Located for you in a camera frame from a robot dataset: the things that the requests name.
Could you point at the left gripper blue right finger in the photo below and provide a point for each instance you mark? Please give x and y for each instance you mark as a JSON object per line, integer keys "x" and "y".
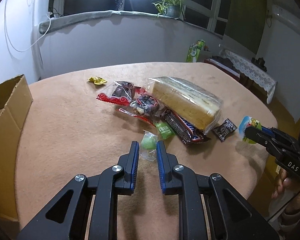
{"x": 209, "y": 206}

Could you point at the green snack packet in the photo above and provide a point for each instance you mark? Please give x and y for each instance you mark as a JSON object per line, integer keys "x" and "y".
{"x": 165, "y": 130}

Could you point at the black tripod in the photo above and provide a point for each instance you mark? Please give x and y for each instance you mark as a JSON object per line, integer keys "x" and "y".
{"x": 120, "y": 4}

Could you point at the green white carton box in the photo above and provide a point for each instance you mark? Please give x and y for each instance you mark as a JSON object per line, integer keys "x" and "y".
{"x": 194, "y": 51}

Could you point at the light green candy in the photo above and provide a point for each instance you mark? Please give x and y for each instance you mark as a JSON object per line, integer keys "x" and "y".
{"x": 148, "y": 146}

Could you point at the potted spider plant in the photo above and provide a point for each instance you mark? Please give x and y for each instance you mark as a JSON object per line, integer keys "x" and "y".
{"x": 170, "y": 8}

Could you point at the person's right hand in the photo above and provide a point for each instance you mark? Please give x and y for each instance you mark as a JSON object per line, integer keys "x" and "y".
{"x": 284, "y": 182}

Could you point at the open cardboard box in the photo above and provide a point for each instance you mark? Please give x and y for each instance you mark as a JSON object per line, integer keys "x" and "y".
{"x": 15, "y": 103}

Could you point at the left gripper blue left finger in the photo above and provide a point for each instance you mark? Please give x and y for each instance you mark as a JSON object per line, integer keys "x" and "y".
{"x": 86, "y": 206}

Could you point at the brown Snickers bar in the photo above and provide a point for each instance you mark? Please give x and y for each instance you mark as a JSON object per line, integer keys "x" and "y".
{"x": 185, "y": 130}

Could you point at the jelly cup with blue lid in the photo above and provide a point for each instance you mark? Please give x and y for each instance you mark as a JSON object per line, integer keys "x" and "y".
{"x": 245, "y": 123}

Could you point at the grey windowsill cloth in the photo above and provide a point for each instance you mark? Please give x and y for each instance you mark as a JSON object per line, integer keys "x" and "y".
{"x": 54, "y": 24}

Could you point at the bagged sliced bread loaf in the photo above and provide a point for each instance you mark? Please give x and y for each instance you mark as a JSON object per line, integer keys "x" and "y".
{"x": 196, "y": 105}

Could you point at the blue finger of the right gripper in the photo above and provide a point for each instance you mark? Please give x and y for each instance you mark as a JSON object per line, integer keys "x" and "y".
{"x": 258, "y": 136}
{"x": 267, "y": 131}

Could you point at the yellow wrapped candy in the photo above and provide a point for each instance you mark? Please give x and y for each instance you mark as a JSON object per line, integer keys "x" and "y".
{"x": 98, "y": 81}

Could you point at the white lace tablecloth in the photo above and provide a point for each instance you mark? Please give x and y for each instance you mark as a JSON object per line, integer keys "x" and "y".
{"x": 251, "y": 71}

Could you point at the small black candy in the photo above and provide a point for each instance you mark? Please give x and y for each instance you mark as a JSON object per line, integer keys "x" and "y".
{"x": 225, "y": 129}

